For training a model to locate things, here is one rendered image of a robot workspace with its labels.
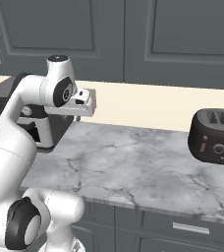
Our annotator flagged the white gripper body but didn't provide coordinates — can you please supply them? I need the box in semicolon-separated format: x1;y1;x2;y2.
45;88;97;118

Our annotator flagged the black and silver coffee machine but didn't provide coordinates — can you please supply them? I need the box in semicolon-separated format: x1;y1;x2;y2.
0;72;77;153

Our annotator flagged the narrow grey drawer front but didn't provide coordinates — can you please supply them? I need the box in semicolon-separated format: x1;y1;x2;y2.
114;205;141;232

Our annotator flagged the grey base cupboard door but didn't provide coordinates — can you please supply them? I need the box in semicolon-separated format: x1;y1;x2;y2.
137;235;224;252
72;201;117;252

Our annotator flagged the dark brown toaster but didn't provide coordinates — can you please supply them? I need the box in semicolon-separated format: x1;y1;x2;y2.
187;107;224;167

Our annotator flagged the wide grey drawer front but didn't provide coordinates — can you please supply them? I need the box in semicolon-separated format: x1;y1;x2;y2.
141;210;224;248

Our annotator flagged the grey wall cupboard door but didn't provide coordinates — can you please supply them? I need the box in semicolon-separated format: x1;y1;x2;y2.
123;0;224;91
0;0;126;84

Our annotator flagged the silver drawer handle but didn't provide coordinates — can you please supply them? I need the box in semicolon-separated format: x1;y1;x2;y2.
172;221;211;236

